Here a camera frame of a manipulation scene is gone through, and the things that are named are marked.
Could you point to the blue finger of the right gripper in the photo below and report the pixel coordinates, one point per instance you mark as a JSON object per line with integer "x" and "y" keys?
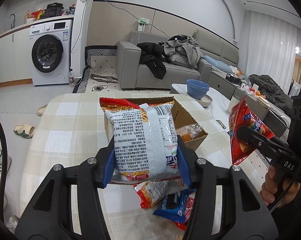
{"x": 274, "y": 148}

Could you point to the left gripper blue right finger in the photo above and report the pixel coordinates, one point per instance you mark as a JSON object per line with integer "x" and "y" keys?
{"x": 198, "y": 173}

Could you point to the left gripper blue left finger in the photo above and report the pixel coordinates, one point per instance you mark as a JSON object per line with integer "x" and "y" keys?
{"x": 93, "y": 174}

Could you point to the clear-wrapped orange bread loaf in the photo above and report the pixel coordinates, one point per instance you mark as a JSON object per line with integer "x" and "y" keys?
{"x": 189, "y": 132}

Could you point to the blue oreo cookie pack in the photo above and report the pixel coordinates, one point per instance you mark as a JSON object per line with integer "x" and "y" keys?
{"x": 177, "y": 207}

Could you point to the red cone snack bag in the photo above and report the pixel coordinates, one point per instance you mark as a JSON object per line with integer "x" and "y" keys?
{"x": 242, "y": 115}

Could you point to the purple silver snack bag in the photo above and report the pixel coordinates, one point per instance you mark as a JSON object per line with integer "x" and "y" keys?
{"x": 152, "y": 192}

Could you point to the red white noodle snack bag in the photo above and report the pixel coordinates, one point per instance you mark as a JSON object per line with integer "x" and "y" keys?
{"x": 145, "y": 140}

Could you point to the red oreo cookie pack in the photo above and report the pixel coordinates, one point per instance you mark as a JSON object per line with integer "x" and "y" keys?
{"x": 182, "y": 226}

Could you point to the brown SF cardboard box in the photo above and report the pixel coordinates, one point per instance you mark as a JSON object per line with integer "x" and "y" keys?
{"x": 180, "y": 114}

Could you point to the white marble coffee table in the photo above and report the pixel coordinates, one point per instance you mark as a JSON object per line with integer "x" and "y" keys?
{"x": 272, "y": 116}

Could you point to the dark jacket on bench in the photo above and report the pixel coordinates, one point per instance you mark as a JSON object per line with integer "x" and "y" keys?
{"x": 273, "y": 92}

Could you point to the white cup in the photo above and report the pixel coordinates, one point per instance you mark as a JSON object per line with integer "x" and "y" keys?
{"x": 234, "y": 101}

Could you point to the beige plates stack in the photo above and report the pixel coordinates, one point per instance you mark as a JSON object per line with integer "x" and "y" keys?
{"x": 205, "y": 101}

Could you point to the beige green slipper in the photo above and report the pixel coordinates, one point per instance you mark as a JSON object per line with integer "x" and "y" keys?
{"x": 26, "y": 131}

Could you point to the blue stacked bowls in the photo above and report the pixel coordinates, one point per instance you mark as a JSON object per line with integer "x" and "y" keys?
{"x": 196, "y": 88}

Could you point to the black patterned playpen fence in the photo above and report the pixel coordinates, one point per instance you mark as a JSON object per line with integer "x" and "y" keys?
{"x": 99, "y": 73}

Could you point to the light blue pillow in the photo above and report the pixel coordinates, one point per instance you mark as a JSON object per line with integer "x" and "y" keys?
{"x": 218, "y": 64}

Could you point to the white curtain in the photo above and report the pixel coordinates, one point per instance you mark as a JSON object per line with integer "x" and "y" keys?
{"x": 271, "y": 48}

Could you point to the grey sofa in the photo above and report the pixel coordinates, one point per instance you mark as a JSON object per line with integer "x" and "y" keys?
{"x": 132, "y": 74}

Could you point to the grey clothes pile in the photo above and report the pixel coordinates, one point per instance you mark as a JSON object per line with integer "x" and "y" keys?
{"x": 182, "y": 50}

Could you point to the black jacket on sofa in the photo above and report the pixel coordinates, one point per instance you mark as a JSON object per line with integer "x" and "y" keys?
{"x": 153, "y": 56}

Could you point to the white front-load washing machine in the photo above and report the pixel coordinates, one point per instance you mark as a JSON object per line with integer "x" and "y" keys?
{"x": 50, "y": 44}

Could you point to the white kitchen cabinets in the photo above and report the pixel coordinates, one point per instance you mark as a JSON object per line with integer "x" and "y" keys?
{"x": 15, "y": 56}

